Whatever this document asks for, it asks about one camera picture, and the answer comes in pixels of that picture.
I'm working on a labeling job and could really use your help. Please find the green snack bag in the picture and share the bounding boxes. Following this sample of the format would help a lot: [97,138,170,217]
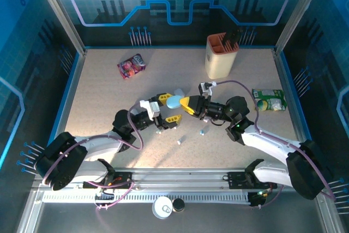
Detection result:
[251,88,288,112]

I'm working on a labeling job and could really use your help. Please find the aluminium frame post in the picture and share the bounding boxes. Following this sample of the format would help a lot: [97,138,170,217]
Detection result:
[274,0,327,53]
[31,0,87,55]

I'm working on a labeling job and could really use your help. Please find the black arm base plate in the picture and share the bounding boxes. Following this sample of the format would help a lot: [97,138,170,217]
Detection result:
[227,171,278,190]
[82,171,135,190]

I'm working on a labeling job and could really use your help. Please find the pink snack bag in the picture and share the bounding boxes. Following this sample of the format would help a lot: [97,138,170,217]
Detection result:
[117,53,147,80]

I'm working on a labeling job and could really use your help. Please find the black round cap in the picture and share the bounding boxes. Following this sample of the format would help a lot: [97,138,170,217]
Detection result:
[172,199,185,213]

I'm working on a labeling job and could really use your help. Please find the large oval earbud charging case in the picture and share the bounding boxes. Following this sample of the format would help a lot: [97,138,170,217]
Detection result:
[166,95,186,110]

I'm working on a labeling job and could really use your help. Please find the black knife handle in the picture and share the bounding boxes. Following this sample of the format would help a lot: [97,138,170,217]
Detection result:
[223,31,234,47]
[230,27,243,45]

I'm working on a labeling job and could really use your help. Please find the cream knife block orange rim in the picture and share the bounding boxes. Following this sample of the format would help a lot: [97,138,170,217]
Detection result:
[204,33,240,80]

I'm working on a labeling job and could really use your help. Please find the white round lid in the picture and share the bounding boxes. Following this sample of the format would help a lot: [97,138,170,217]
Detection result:
[152,196,174,220]

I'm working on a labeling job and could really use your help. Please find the slotted white cable duct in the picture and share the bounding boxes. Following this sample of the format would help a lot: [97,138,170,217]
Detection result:
[40,190,253,204]

